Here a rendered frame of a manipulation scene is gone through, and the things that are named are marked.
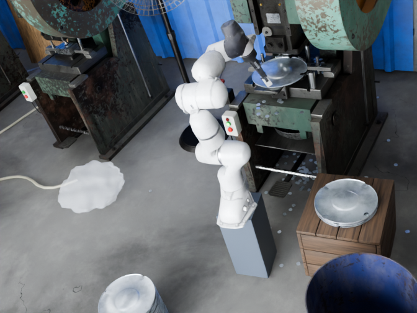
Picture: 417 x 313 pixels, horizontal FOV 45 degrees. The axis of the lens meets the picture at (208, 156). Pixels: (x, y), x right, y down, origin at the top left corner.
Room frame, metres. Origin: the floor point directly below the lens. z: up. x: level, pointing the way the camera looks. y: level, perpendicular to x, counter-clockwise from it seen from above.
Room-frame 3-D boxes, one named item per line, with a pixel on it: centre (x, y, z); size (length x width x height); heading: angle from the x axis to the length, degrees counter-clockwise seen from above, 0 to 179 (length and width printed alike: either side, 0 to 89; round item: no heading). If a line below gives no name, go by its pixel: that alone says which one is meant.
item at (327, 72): (2.25, -0.70, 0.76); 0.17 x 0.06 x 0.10; 48
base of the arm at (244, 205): (1.74, -0.04, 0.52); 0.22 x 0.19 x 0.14; 148
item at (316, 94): (2.36, -0.58, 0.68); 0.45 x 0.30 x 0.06; 48
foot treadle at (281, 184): (2.26, -0.49, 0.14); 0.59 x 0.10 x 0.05; 138
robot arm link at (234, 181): (1.75, -0.10, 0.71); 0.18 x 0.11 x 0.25; 58
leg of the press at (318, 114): (2.29, -0.87, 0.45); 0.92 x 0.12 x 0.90; 138
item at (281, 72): (2.27, -0.49, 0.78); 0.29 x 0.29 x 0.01
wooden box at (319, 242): (1.64, -0.55, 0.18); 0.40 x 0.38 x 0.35; 144
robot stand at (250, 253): (1.77, -0.07, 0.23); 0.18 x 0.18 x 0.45; 58
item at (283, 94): (2.23, -0.46, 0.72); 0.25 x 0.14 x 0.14; 138
